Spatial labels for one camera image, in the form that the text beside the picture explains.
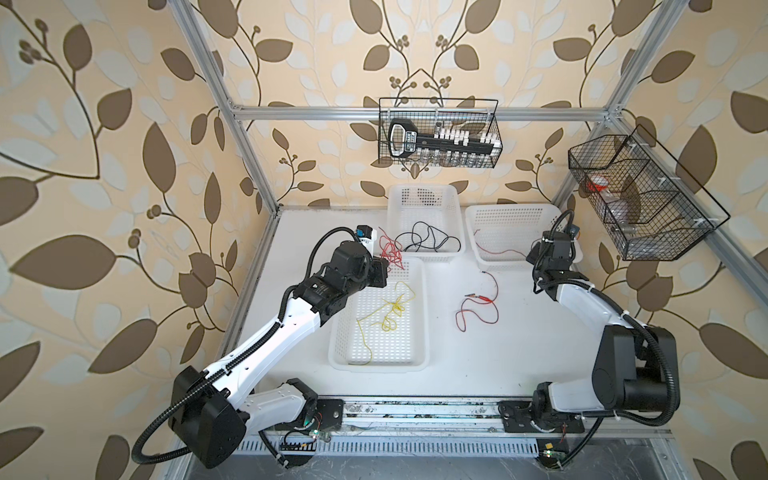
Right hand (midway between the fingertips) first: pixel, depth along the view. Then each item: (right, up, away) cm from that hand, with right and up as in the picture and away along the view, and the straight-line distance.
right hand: (549, 252), depth 88 cm
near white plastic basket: (-44, -28, -3) cm, 52 cm away
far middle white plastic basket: (-34, +11, +29) cm, 46 cm away
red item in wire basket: (+9, +19, -8) cm, 23 cm away
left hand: (-47, -2, -12) cm, 49 cm away
